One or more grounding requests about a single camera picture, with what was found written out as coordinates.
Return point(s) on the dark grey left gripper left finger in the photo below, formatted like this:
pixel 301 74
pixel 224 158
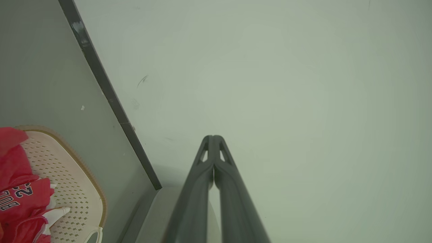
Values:
pixel 192 199

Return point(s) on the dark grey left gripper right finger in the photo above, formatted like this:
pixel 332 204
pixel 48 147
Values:
pixel 236 202

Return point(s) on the red basketball jersey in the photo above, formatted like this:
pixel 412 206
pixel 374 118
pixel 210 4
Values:
pixel 20 202

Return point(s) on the cream perforated laundry basket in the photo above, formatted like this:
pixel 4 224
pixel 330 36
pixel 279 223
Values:
pixel 76 182

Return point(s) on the dark grey wall baseboard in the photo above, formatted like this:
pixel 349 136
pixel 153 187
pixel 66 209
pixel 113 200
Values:
pixel 108 89

